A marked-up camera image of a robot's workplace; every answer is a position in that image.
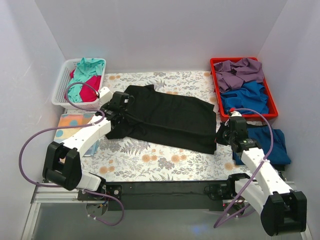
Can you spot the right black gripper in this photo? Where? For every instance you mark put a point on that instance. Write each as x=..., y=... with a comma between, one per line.
x=225, y=136

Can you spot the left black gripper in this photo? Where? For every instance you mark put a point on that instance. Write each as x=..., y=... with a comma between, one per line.
x=116, y=119

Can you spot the black t-shirt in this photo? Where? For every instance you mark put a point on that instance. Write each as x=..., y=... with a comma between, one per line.
x=178, y=121

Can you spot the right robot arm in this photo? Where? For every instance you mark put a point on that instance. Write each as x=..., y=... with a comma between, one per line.
x=281, y=209

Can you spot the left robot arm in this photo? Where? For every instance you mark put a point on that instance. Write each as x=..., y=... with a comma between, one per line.
x=62, y=165

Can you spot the folded blue t-shirt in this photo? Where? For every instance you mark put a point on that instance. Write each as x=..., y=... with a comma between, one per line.
x=278, y=157

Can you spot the magenta t-shirt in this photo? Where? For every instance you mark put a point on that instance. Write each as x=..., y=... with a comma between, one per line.
x=80, y=93

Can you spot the blue t-shirt in bin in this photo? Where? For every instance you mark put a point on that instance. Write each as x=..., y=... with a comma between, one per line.
x=250, y=96

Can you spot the red plastic bin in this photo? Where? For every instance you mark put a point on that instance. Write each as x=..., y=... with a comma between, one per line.
x=272, y=113

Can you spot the colourful checked towel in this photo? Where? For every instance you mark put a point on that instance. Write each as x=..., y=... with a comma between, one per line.
x=70, y=120

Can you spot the teal t-shirt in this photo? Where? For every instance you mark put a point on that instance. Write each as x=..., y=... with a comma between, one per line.
x=88, y=68

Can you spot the purple t-shirt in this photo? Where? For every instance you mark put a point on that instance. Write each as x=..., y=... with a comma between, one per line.
x=232, y=75

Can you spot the white plastic basket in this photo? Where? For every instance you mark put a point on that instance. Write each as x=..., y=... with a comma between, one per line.
x=64, y=78

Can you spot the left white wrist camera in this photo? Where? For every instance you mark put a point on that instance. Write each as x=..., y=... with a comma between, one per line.
x=105, y=95

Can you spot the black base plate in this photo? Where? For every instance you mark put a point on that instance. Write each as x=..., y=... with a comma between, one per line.
x=171, y=195

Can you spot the aluminium rail frame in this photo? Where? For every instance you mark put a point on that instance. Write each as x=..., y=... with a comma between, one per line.
x=60, y=214

